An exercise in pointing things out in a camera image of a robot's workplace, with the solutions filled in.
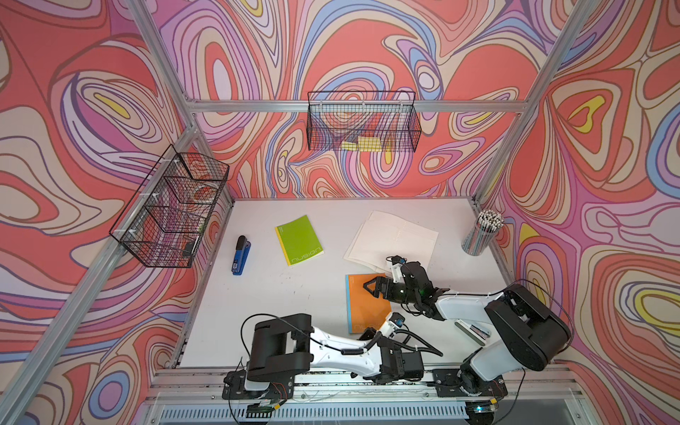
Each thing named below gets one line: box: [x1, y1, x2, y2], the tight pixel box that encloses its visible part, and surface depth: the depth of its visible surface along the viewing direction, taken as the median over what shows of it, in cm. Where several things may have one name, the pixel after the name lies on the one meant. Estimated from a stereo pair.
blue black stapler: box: [231, 234, 252, 276], surface depth 100 cm
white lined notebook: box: [343, 210, 439, 274], surface depth 108 cm
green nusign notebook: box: [274, 214, 325, 267], surface depth 109 cm
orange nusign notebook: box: [345, 272, 392, 334], surface depth 88 cm
